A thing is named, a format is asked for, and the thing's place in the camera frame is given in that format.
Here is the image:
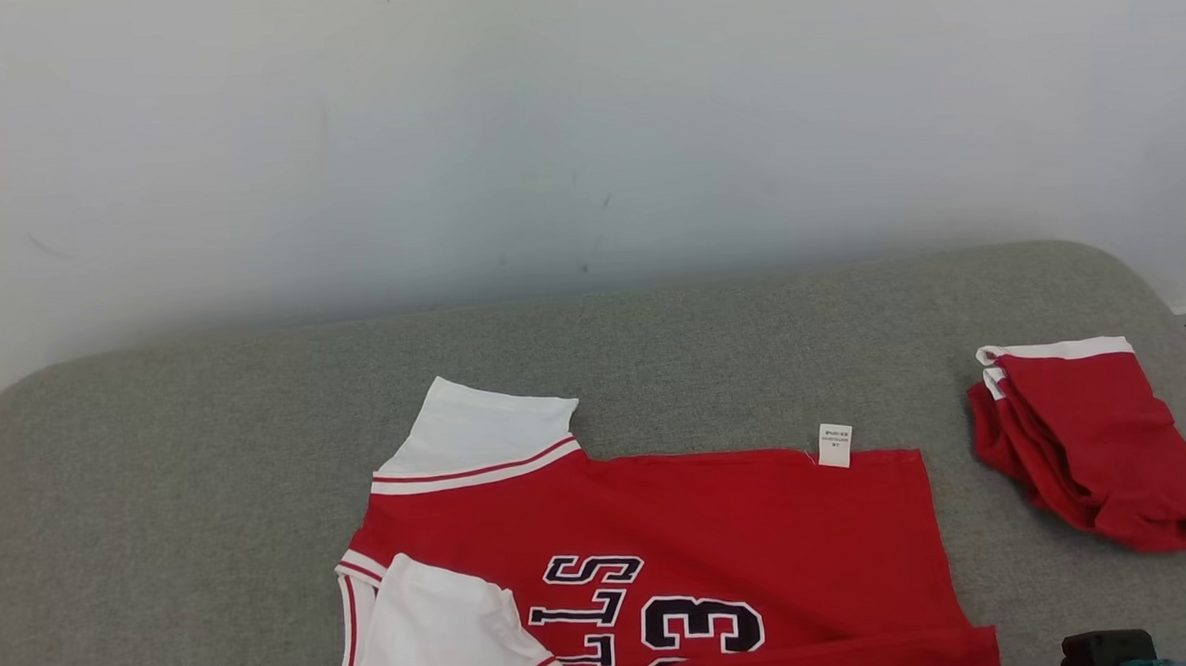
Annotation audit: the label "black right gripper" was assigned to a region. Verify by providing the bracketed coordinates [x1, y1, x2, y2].
[1059, 629, 1161, 666]

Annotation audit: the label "red and white jersey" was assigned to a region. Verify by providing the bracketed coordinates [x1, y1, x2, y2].
[320, 353, 1001, 666]

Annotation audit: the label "red shorts with white trim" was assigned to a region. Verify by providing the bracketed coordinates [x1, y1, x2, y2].
[964, 333, 1186, 562]

